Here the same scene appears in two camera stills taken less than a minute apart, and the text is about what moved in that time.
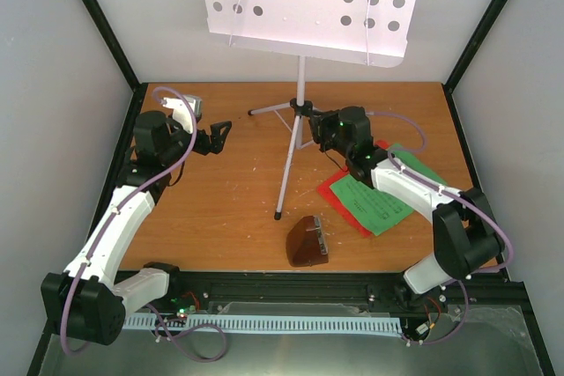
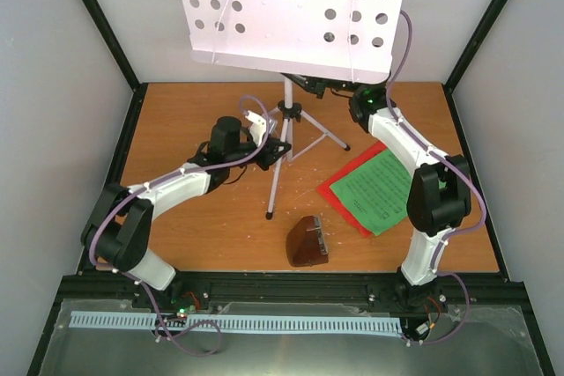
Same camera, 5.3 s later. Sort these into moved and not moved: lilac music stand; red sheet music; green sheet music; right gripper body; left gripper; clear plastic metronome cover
Moved: left gripper; lilac music stand; right gripper body
Not moved: clear plastic metronome cover; green sheet music; red sheet music
